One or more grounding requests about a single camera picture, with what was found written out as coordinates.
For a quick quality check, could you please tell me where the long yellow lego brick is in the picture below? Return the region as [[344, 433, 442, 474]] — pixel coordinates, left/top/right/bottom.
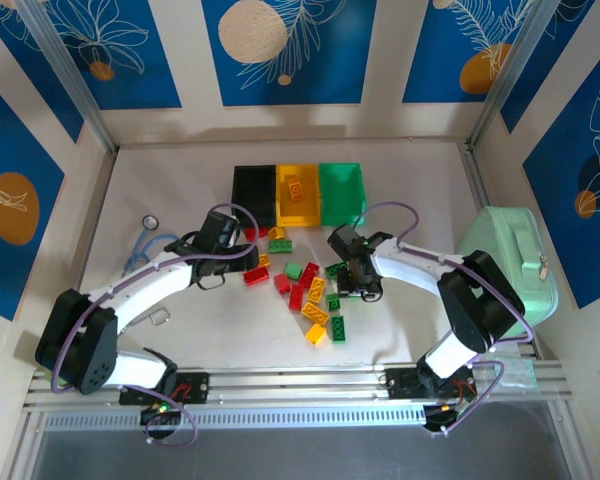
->
[[307, 276, 328, 304], [300, 301, 330, 323]]

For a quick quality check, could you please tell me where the black plastic bin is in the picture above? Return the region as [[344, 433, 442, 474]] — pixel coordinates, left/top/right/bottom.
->
[[229, 164, 280, 230]]

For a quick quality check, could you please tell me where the yellow plastic bin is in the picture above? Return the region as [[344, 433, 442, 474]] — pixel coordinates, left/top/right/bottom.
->
[[275, 163, 324, 229]]

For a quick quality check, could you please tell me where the green plastic bin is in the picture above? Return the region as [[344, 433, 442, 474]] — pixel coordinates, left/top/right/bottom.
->
[[318, 161, 369, 227]]

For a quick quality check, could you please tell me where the blue stethoscope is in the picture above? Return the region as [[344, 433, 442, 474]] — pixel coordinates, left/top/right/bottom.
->
[[122, 214, 181, 326]]

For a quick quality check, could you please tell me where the mint green zip case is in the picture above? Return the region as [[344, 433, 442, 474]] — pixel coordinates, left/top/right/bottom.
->
[[454, 205, 561, 337]]

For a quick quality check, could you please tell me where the black controller board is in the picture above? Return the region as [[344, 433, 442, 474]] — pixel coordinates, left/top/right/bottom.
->
[[139, 402, 181, 426]]

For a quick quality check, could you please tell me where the clear plastic packet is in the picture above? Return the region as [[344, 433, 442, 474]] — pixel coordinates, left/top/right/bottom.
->
[[494, 357, 539, 389]]

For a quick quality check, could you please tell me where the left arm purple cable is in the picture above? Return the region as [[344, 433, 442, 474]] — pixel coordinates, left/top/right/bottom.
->
[[52, 202, 261, 449]]

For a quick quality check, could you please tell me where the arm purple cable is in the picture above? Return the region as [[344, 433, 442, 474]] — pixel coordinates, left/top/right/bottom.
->
[[52, 202, 261, 449], [352, 201, 536, 437]]

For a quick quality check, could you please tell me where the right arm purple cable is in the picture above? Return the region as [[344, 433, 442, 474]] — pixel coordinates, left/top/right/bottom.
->
[[352, 201, 536, 437]]

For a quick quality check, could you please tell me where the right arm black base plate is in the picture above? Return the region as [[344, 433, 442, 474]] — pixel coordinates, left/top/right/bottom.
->
[[385, 367, 479, 401]]

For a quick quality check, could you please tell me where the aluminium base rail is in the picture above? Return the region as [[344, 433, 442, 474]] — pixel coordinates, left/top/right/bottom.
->
[[22, 359, 576, 431]]

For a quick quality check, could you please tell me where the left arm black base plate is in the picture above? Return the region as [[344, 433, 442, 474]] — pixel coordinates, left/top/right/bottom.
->
[[118, 370, 211, 406]]

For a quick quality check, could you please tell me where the aluminium frame post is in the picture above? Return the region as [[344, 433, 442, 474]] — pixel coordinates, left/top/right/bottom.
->
[[17, 0, 119, 154], [467, 0, 571, 151]]

